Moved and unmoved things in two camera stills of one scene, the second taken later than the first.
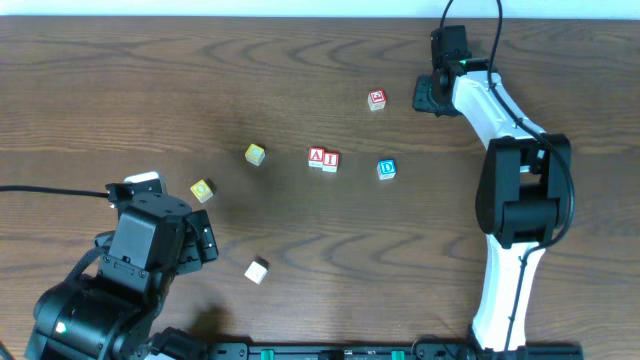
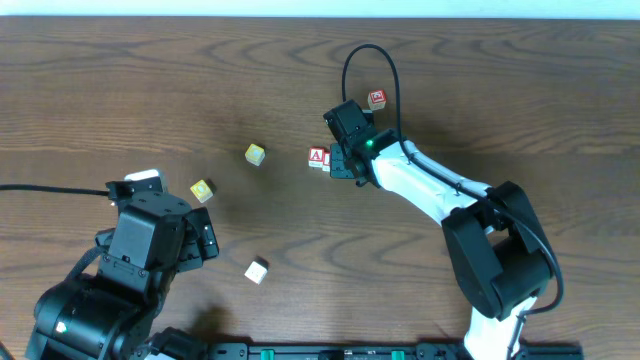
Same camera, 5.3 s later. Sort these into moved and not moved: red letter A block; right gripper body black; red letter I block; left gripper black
Moved: right gripper body black
Not moved: red letter A block; red letter I block; left gripper black
